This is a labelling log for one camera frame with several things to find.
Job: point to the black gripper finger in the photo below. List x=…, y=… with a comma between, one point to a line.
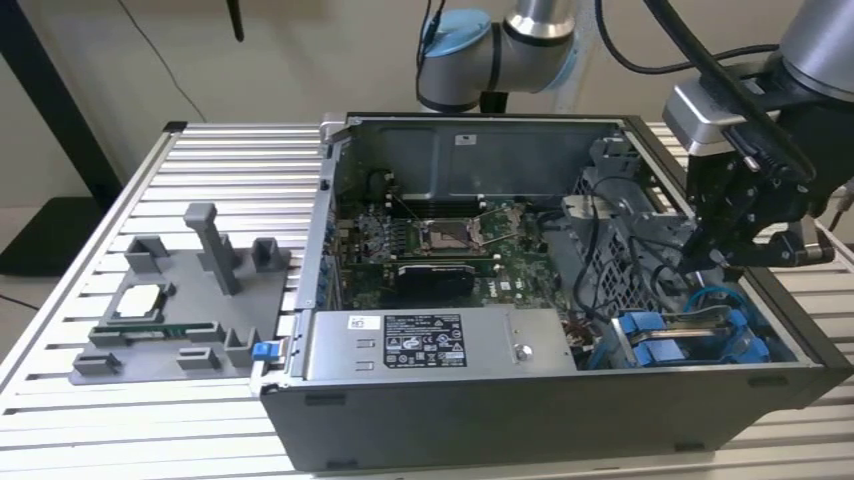
x=715, y=245
x=791, y=250

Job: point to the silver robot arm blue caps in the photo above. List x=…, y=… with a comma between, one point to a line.
x=468, y=75

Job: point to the black graphics card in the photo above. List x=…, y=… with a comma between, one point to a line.
x=434, y=280

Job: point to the silver power supply unit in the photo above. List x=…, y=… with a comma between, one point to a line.
x=334, y=345

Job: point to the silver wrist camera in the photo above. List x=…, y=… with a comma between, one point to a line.
x=701, y=115

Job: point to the grey parts rack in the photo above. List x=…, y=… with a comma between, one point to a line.
x=188, y=300

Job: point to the silver CPU chip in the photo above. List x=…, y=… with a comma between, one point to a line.
x=142, y=302

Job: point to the CPU socket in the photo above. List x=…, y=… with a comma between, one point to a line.
x=446, y=237

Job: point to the green motherboard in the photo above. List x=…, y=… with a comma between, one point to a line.
x=528, y=285

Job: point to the blue case latch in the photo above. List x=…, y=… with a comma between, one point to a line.
x=266, y=350

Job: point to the green RAM stick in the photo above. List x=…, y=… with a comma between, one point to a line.
x=168, y=331

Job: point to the grey perforated disk bay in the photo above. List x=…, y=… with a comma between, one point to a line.
x=601, y=260

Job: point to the black hanging antenna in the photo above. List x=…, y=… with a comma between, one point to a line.
x=236, y=20

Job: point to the black open PC case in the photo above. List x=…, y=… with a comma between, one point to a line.
x=508, y=425

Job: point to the hard disk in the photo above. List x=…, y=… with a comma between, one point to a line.
x=695, y=325

